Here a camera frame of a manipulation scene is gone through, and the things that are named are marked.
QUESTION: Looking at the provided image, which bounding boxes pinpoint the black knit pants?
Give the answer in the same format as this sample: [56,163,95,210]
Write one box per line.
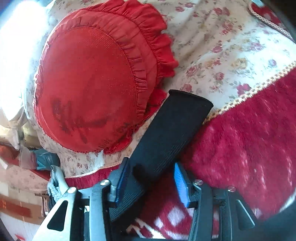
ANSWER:
[109,90,213,222]

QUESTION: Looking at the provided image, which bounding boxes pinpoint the grey folded cloth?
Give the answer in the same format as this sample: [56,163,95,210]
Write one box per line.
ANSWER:
[47,165,69,202]

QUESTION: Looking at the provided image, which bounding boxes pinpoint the teal box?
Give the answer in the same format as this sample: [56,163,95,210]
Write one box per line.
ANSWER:
[33,149,60,171]

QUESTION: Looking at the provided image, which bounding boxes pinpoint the red and white plush blanket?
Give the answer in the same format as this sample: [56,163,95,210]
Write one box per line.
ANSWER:
[62,2,296,241]

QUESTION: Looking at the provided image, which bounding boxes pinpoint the red heart-shaped ruffled pillow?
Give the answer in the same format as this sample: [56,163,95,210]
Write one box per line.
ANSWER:
[34,1,178,153]

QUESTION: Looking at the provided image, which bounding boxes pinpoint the floral beige pillow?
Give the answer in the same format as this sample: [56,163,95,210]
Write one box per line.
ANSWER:
[23,1,295,177]

